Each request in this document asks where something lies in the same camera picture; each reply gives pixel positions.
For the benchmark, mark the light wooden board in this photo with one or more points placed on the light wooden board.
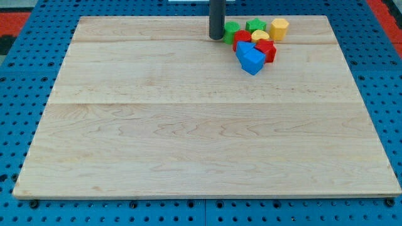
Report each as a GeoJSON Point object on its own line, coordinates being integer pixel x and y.
{"type": "Point", "coordinates": [149, 107]}

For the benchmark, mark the blue cube block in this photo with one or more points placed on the blue cube block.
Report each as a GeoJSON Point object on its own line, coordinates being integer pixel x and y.
{"type": "Point", "coordinates": [253, 61]}

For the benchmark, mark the blue triangle block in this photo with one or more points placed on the blue triangle block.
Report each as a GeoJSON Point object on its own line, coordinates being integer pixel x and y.
{"type": "Point", "coordinates": [243, 48]}

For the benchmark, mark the red cylinder block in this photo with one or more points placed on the red cylinder block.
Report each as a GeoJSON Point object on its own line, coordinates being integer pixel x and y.
{"type": "Point", "coordinates": [241, 35]}

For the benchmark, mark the green cylinder block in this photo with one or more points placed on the green cylinder block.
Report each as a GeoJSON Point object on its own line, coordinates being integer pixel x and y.
{"type": "Point", "coordinates": [230, 28]}

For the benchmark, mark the red star block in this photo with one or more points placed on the red star block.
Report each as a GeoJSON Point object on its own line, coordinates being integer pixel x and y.
{"type": "Point", "coordinates": [267, 47]}

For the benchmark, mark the yellow heart block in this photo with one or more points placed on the yellow heart block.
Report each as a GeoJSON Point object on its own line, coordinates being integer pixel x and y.
{"type": "Point", "coordinates": [259, 35]}

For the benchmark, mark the green star block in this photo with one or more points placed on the green star block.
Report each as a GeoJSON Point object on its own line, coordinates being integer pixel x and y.
{"type": "Point", "coordinates": [255, 24]}

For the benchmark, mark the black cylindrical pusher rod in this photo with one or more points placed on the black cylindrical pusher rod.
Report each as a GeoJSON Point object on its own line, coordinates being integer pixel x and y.
{"type": "Point", "coordinates": [216, 19]}

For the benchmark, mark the yellow hexagon block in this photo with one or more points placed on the yellow hexagon block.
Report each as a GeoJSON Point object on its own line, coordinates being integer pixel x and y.
{"type": "Point", "coordinates": [278, 29]}

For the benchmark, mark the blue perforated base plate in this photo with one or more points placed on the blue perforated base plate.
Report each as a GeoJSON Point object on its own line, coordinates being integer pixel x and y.
{"type": "Point", "coordinates": [31, 66]}

